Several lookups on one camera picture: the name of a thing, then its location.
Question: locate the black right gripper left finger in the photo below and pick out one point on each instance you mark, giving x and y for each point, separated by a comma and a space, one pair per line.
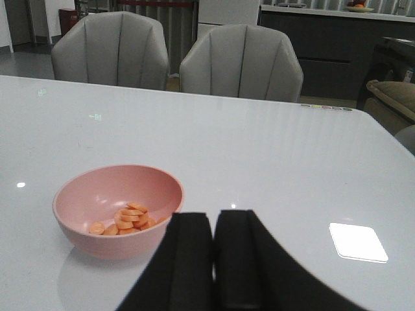
179, 274

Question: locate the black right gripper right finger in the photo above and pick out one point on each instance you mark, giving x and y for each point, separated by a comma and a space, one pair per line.
254, 272

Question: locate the grey chair right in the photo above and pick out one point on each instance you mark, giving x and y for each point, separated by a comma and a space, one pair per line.
243, 61

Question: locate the grey chair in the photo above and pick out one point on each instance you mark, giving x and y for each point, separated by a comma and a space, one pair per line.
243, 61
114, 49

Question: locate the white refrigerator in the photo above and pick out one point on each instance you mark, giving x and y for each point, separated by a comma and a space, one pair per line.
213, 13

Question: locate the fruit plate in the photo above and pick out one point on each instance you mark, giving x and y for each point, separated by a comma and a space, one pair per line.
358, 6

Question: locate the dark kitchen counter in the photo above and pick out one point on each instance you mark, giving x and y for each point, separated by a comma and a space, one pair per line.
334, 48

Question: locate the orange ham slices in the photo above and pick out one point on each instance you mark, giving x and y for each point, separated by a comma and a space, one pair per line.
131, 218

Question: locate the red bin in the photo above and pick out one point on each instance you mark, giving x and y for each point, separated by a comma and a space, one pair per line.
68, 18

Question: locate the grey chair left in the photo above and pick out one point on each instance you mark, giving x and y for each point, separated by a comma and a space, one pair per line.
114, 49

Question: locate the pink bowl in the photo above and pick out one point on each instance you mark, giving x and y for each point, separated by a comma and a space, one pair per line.
96, 195

